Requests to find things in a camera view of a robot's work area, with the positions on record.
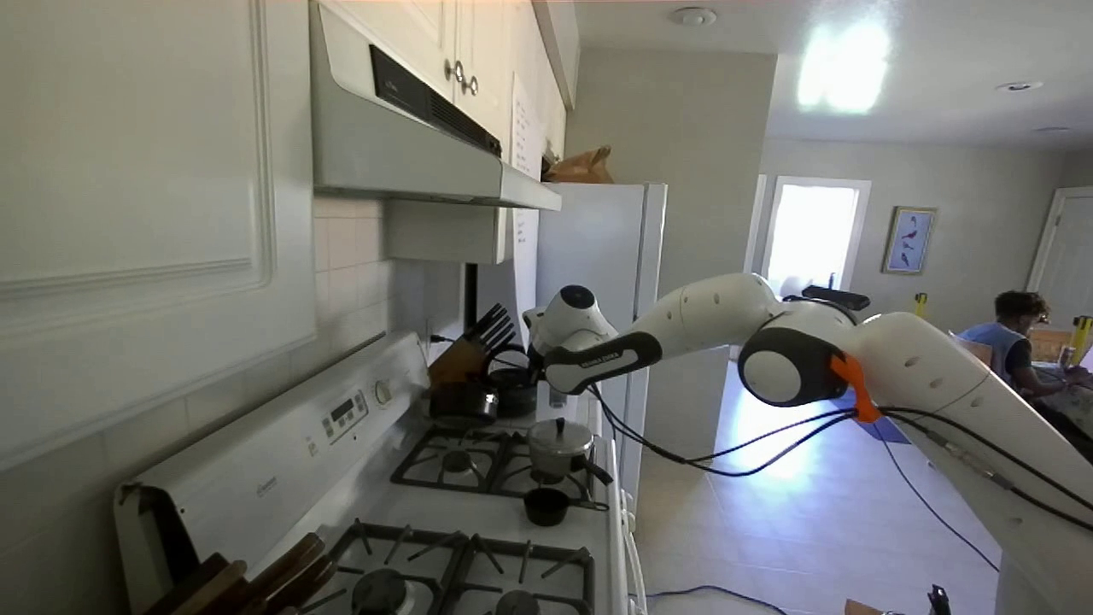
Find dark dining table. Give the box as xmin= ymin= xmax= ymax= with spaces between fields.
xmin=1022 ymin=357 xmax=1093 ymax=458

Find brown basket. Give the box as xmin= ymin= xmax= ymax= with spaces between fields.
xmin=545 ymin=140 xmax=619 ymax=184

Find small black cup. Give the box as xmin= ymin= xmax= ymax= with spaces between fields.
xmin=518 ymin=484 xmax=574 ymax=528

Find orange strap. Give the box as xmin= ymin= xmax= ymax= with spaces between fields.
xmin=826 ymin=352 xmax=885 ymax=426

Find round ceiling light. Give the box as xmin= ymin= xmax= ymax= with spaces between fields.
xmin=666 ymin=4 xmax=726 ymax=32

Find white gas stove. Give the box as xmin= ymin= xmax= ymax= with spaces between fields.
xmin=109 ymin=329 xmax=652 ymax=615

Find framed wall picture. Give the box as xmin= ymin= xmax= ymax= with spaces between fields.
xmin=879 ymin=200 xmax=941 ymax=280

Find white range hood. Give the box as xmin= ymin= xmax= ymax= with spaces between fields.
xmin=308 ymin=0 xmax=565 ymax=214

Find white door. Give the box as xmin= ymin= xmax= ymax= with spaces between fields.
xmin=1026 ymin=184 xmax=1093 ymax=336

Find seated person blue shirt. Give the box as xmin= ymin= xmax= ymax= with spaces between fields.
xmin=958 ymin=286 xmax=1093 ymax=402

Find wooden knife block black handles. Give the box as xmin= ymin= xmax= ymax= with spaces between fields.
xmin=425 ymin=296 xmax=528 ymax=395

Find white upper cabinet with handles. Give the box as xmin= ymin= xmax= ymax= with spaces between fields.
xmin=328 ymin=0 xmax=583 ymax=267

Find black keyboard on stand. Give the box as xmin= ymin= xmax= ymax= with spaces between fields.
xmin=797 ymin=282 xmax=875 ymax=319

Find blue rug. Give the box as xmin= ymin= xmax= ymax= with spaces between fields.
xmin=863 ymin=414 xmax=916 ymax=449

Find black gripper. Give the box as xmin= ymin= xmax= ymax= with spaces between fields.
xmin=523 ymin=337 xmax=559 ymax=401

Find thin black cable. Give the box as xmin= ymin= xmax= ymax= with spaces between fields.
xmin=883 ymin=437 xmax=1006 ymax=575

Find black floor cable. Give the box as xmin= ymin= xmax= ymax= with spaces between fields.
xmin=645 ymin=580 xmax=791 ymax=615

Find silver pot with lid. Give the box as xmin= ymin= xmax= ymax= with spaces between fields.
xmin=523 ymin=414 xmax=619 ymax=487

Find white refrigerator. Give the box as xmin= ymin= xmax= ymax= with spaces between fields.
xmin=530 ymin=179 xmax=672 ymax=466

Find wooden knife block brown handles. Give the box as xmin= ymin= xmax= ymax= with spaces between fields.
xmin=139 ymin=528 xmax=340 ymax=615

